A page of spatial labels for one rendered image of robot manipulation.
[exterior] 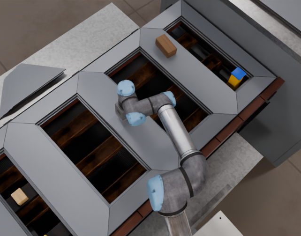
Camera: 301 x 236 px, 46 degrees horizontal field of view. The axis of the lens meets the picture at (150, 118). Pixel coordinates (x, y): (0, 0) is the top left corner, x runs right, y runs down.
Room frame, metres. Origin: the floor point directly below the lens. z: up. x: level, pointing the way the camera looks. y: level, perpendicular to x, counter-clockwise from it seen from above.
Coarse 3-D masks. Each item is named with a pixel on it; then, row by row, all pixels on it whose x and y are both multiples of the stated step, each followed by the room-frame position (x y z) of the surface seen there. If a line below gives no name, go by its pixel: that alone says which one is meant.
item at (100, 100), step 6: (114, 84) 0.93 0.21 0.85; (102, 90) 0.88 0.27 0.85; (108, 90) 0.89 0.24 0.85; (114, 90) 0.89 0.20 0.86; (96, 96) 0.84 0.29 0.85; (102, 96) 0.85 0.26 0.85; (108, 96) 0.85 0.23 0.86; (114, 96) 0.85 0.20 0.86; (90, 102) 0.81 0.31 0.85; (96, 102) 0.81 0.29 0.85; (102, 102) 0.81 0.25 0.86; (108, 102) 0.82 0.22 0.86; (96, 108) 0.77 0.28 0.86
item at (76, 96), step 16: (112, 80) 0.97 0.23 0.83; (176, 80) 1.02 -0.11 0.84; (80, 96) 0.84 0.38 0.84; (192, 96) 0.93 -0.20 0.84; (256, 96) 0.99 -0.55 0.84; (96, 112) 0.76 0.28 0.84; (208, 112) 0.86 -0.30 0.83; (240, 112) 0.88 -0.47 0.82; (112, 128) 0.68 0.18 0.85; (96, 192) 0.36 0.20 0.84; (64, 224) 0.20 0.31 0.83
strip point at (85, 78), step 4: (80, 72) 0.98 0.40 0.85; (84, 72) 0.98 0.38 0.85; (88, 72) 0.98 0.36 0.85; (92, 72) 0.99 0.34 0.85; (96, 72) 0.99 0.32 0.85; (80, 76) 0.95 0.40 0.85; (84, 76) 0.96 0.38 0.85; (88, 76) 0.96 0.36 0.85; (92, 76) 0.96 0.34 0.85; (96, 76) 0.97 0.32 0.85; (80, 80) 0.93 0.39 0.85; (84, 80) 0.93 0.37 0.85; (88, 80) 0.94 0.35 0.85; (92, 80) 0.94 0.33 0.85; (80, 84) 0.90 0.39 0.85; (84, 84) 0.91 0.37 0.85; (80, 88) 0.88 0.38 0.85
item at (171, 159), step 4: (172, 152) 0.60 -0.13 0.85; (176, 152) 0.60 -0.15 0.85; (168, 156) 0.58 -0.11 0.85; (172, 156) 0.58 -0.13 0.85; (176, 156) 0.58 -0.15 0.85; (164, 160) 0.55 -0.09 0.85; (168, 160) 0.56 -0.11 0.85; (172, 160) 0.56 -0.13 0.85; (176, 160) 0.56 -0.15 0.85; (160, 164) 0.53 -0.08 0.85; (164, 164) 0.53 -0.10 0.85; (168, 164) 0.54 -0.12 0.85; (172, 164) 0.54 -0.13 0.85; (156, 168) 0.51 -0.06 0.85; (160, 168) 0.51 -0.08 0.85; (164, 168) 0.51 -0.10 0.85; (168, 168) 0.52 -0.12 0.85
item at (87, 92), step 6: (96, 78) 0.95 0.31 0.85; (102, 78) 0.96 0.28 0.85; (108, 78) 0.96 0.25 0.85; (90, 84) 0.91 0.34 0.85; (96, 84) 0.92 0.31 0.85; (102, 84) 0.92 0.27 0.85; (108, 84) 0.93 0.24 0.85; (84, 90) 0.87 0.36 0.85; (90, 90) 0.88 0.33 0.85; (96, 90) 0.88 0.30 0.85; (84, 96) 0.84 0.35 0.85; (90, 96) 0.84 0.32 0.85
